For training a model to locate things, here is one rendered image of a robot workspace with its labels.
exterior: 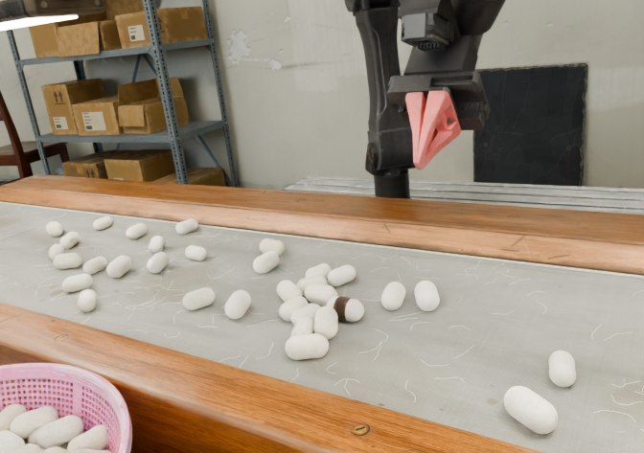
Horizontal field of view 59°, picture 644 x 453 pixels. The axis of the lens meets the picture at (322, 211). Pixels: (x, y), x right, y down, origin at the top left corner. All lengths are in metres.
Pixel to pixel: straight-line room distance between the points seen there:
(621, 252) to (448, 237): 0.18
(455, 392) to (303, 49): 2.56
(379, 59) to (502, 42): 1.62
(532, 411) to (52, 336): 0.41
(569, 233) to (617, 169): 1.92
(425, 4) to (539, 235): 0.27
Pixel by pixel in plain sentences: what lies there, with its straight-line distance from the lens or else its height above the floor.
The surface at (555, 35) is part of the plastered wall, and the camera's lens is 2.51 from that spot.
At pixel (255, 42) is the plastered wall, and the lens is 3.06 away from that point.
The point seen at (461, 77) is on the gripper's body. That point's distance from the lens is 0.63.
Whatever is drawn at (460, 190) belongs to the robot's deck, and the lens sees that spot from 1.14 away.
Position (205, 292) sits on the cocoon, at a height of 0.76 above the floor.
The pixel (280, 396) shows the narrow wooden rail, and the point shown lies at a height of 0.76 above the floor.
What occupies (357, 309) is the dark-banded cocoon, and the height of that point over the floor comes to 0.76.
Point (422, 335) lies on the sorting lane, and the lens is 0.51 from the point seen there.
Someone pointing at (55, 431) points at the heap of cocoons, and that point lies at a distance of 0.49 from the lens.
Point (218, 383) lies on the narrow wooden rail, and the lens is 0.44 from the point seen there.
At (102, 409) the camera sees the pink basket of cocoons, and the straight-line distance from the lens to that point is 0.48.
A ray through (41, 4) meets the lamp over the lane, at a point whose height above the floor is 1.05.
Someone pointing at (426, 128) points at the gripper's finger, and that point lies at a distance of 0.61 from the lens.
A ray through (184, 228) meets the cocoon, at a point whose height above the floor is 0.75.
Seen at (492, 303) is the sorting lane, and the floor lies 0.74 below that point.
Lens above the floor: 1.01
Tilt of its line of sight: 18 degrees down
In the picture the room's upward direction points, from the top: 7 degrees counter-clockwise
